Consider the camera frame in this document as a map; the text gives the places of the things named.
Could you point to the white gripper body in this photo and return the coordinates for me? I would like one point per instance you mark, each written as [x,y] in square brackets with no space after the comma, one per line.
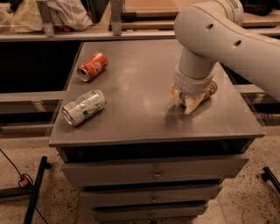
[192,85]

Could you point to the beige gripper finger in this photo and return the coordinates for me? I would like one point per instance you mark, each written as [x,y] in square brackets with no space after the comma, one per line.
[174,96]
[192,102]

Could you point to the orange soda can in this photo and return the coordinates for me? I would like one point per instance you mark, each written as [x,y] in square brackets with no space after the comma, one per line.
[210,91]

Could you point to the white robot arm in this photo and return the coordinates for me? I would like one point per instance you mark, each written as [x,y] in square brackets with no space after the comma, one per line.
[211,32]

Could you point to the red soda can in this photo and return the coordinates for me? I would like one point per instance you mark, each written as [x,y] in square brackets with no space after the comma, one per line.
[92,67]

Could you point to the white green soda can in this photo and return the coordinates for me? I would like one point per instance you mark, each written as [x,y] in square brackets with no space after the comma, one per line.
[83,107]

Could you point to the grey drawer cabinet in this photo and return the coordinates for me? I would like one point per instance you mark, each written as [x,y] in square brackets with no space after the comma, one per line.
[141,158]

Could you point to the wooden board on shelf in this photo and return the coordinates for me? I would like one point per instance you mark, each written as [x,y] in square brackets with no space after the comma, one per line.
[143,9]

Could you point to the black stand leg right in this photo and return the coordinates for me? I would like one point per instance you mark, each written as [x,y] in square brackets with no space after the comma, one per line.
[269,175]

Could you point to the black stand leg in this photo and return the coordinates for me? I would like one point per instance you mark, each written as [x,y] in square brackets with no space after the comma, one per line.
[27,188]
[269,175]

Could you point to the white cloth on shelf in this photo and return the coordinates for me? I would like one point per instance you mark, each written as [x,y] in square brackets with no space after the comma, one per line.
[25,16]

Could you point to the black stand leg left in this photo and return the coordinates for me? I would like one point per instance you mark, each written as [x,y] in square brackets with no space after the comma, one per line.
[27,188]

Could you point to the metal shelf rail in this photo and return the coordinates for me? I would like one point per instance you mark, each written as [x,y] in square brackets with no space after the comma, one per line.
[112,26]

